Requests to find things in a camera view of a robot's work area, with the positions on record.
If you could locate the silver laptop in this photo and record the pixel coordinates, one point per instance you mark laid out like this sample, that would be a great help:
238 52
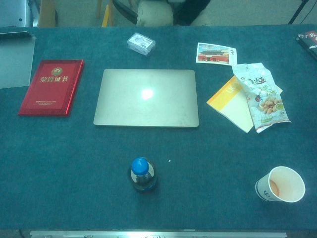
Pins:
123 104

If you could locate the red certificate book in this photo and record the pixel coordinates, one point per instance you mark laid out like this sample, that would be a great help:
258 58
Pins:
47 94

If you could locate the blue-capped plastic bottle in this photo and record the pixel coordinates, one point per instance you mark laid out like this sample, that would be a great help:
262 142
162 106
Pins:
140 167

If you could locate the yellow and white notepad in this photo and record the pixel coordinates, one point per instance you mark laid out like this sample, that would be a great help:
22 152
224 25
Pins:
232 106

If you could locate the clear plastic card box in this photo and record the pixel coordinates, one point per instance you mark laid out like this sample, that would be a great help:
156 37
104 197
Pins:
141 44

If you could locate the red palace postcard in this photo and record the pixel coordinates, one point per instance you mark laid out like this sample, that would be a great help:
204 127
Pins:
213 53

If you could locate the teal table cloth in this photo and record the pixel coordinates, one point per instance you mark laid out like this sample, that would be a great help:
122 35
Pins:
74 161

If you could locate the chair with white cushion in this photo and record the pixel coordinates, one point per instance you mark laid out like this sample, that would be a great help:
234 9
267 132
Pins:
156 13

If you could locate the white peanut snack bag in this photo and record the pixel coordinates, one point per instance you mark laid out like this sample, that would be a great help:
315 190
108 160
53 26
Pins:
267 106

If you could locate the black garment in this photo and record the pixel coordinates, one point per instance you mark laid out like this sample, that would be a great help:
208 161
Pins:
190 11

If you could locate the yellow board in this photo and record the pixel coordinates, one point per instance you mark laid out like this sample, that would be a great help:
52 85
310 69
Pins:
107 17

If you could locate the white paper cup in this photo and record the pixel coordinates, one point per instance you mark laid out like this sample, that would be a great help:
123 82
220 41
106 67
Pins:
284 184

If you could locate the grey metal tray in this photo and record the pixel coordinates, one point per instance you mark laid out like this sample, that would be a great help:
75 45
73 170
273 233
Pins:
15 64

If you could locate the wooden furniture leg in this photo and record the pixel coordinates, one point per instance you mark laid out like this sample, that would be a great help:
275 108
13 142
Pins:
47 12

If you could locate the black printed package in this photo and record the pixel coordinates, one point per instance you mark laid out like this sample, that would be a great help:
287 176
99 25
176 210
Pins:
309 39

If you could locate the black tripod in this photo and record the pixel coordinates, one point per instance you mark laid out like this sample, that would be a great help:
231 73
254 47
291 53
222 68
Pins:
298 12

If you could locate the silver metal cabinet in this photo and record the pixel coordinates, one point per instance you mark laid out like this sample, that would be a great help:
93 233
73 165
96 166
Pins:
15 12

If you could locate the aluminium rail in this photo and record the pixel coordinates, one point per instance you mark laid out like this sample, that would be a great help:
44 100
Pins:
148 234

